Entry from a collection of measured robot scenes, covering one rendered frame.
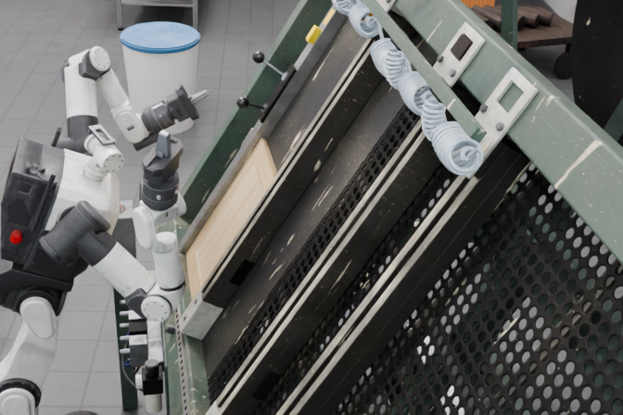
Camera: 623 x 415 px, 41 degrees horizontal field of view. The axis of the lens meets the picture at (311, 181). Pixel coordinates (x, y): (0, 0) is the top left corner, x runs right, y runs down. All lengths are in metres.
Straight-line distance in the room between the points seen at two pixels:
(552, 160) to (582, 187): 0.09
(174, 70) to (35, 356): 3.00
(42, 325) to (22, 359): 0.17
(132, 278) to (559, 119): 1.22
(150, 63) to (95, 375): 2.27
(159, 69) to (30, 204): 3.11
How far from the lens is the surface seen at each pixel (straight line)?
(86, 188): 2.30
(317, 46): 2.54
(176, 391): 2.40
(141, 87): 5.43
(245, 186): 2.58
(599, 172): 1.26
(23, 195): 2.30
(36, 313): 2.53
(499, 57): 1.58
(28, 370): 2.71
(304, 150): 2.17
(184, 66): 5.38
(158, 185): 1.98
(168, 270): 2.14
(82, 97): 2.58
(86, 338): 3.91
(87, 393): 3.65
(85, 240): 2.16
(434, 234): 1.55
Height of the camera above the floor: 2.50
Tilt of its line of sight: 30 degrees down
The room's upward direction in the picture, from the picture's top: 3 degrees clockwise
